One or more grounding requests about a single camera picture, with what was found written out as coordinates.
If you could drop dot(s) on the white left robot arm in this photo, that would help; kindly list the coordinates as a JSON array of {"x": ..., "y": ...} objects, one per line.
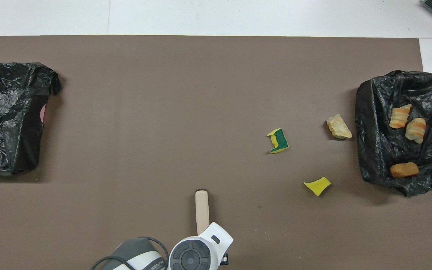
[{"x": 191, "y": 258}]

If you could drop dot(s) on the pale toy bread chunk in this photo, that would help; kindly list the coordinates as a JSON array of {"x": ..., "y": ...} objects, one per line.
[
  {"x": 400, "y": 116},
  {"x": 338, "y": 126}
]

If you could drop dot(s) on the beige hand brush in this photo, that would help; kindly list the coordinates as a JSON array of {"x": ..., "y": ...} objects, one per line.
[{"x": 202, "y": 210}]

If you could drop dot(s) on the brown toy bread roll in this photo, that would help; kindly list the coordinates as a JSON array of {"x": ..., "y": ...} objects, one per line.
[{"x": 404, "y": 170}]

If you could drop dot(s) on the yellow sponge piece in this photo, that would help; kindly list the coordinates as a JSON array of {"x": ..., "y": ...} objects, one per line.
[{"x": 317, "y": 185}]

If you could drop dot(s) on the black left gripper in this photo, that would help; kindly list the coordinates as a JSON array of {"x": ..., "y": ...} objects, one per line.
[{"x": 225, "y": 259}]

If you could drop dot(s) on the orange-striped toy croissant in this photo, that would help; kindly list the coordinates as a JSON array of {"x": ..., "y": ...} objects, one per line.
[{"x": 415, "y": 130}]

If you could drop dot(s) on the green and yellow sponge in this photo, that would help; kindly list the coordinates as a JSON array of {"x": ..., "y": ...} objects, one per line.
[{"x": 280, "y": 141}]

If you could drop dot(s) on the brown table mat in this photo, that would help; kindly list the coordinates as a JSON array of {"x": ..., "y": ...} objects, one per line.
[{"x": 201, "y": 75}]

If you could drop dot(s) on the black bag-lined bin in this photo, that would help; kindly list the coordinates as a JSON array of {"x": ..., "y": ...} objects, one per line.
[
  {"x": 380, "y": 112},
  {"x": 6, "y": 120}
]

